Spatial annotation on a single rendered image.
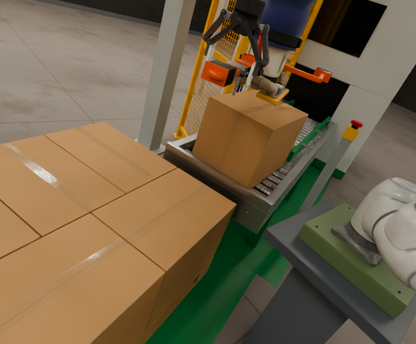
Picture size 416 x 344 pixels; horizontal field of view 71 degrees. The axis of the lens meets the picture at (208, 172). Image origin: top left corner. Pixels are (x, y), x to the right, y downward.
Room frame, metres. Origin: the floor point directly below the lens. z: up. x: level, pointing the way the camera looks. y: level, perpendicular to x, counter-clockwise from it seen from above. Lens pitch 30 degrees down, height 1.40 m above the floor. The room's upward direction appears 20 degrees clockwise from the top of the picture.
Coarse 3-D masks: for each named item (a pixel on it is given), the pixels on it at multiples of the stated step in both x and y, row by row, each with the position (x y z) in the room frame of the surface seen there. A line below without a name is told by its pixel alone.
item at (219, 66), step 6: (216, 60) 0.91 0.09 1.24; (204, 66) 0.85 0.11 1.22; (210, 66) 0.85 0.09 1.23; (216, 66) 0.85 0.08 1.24; (222, 66) 0.86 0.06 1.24; (228, 66) 0.89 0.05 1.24; (234, 66) 0.92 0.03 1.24; (204, 72) 0.85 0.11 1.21; (222, 72) 0.84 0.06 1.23; (228, 72) 0.84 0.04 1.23; (234, 72) 0.90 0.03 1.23; (204, 78) 0.85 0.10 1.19; (210, 78) 0.85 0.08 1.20; (228, 78) 0.86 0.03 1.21; (216, 84) 0.84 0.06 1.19; (222, 84) 0.84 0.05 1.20; (228, 84) 0.88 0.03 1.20
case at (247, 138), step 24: (216, 96) 1.58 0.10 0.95; (240, 96) 1.75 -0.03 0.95; (216, 120) 1.51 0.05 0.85; (240, 120) 1.45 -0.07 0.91; (264, 120) 1.47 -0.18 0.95; (288, 120) 1.62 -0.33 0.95; (216, 144) 1.49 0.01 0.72; (240, 144) 1.43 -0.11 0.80; (264, 144) 1.38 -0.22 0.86; (288, 144) 1.79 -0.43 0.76; (216, 168) 1.46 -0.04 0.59; (240, 168) 1.41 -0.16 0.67; (264, 168) 1.51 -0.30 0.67
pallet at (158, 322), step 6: (204, 270) 1.19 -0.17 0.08; (198, 276) 1.14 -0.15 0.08; (192, 282) 1.14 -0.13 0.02; (186, 288) 1.08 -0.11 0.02; (180, 294) 0.95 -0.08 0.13; (186, 294) 1.05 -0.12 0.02; (174, 300) 0.90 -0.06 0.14; (180, 300) 1.00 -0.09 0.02; (168, 306) 0.86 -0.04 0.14; (174, 306) 0.95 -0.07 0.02; (168, 312) 0.91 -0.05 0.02; (162, 318) 0.87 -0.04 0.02; (156, 324) 0.83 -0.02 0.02; (150, 330) 0.75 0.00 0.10; (144, 336) 0.71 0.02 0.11; (150, 336) 0.77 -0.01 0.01; (138, 342) 0.68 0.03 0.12; (144, 342) 0.73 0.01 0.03
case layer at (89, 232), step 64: (0, 192) 0.79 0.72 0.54; (64, 192) 0.91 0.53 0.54; (128, 192) 1.06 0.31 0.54; (192, 192) 1.23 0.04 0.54; (0, 256) 0.55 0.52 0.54; (64, 256) 0.63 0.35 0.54; (128, 256) 0.72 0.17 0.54; (192, 256) 0.91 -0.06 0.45; (0, 320) 0.38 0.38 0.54; (64, 320) 0.44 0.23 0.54; (128, 320) 0.56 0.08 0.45
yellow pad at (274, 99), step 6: (264, 90) 1.36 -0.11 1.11; (282, 90) 1.50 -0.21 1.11; (288, 90) 1.58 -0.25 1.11; (258, 96) 1.29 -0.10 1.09; (264, 96) 1.29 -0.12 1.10; (270, 96) 1.30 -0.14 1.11; (276, 96) 1.33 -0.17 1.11; (282, 96) 1.40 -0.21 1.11; (270, 102) 1.28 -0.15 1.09; (276, 102) 1.27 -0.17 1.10
